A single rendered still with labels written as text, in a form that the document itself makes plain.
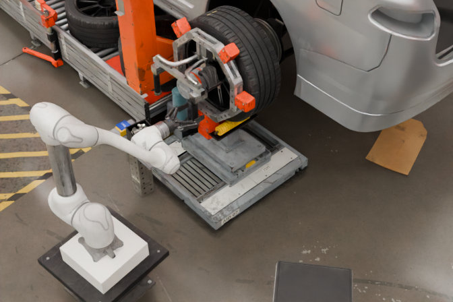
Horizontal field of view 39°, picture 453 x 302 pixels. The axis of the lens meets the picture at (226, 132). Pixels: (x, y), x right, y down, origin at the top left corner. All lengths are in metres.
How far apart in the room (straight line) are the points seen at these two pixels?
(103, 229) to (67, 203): 0.23
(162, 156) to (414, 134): 2.17
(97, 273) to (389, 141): 2.31
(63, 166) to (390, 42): 1.67
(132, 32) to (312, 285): 1.77
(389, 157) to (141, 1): 1.99
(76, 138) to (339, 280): 1.52
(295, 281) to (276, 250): 0.57
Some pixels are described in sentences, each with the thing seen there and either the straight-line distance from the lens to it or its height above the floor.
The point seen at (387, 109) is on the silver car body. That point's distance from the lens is 3.45.
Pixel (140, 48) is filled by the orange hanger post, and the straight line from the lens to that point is 3.93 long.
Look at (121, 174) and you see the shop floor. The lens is 4.36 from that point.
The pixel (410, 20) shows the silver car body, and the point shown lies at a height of 1.41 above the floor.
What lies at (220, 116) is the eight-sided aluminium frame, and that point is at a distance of 3.73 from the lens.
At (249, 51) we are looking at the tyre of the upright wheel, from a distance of 3.50.
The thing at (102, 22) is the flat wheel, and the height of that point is 0.50.
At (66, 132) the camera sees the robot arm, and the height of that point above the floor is 1.25.
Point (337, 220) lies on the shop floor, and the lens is 4.11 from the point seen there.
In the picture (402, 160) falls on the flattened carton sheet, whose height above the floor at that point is 0.01.
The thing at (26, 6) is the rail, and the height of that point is 0.39.
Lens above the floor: 3.12
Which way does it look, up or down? 43 degrees down
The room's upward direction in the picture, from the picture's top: straight up
